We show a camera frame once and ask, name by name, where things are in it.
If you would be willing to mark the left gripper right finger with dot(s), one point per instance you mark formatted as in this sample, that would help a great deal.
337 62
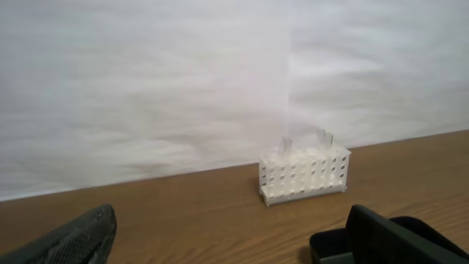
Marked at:
384 242

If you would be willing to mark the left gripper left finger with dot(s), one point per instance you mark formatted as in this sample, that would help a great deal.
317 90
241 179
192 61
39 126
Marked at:
73 242

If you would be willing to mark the clear test tube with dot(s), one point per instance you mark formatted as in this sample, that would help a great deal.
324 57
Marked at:
283 146
329 141
290 146
320 137

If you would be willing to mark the black tray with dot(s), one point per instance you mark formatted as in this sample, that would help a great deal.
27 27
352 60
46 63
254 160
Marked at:
329 245

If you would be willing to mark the white test tube rack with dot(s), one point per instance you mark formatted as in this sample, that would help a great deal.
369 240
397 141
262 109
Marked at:
304 176

